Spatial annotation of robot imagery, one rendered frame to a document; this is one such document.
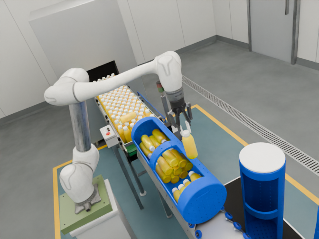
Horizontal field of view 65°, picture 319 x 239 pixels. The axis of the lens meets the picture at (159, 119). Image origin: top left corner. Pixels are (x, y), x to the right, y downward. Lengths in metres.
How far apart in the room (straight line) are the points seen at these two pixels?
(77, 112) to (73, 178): 0.40
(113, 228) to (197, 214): 0.64
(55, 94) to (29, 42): 4.70
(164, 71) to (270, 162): 0.94
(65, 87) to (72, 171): 0.56
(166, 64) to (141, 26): 5.13
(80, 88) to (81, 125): 0.38
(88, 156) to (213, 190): 0.83
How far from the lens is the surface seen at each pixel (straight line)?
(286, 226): 2.52
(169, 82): 1.15
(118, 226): 1.85
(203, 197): 1.40
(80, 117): 1.57
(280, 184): 1.82
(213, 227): 1.57
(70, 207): 1.85
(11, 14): 5.95
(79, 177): 1.63
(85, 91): 1.27
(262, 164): 1.71
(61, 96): 1.31
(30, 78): 6.18
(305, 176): 3.09
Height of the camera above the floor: 2.26
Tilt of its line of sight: 33 degrees down
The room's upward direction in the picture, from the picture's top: 17 degrees counter-clockwise
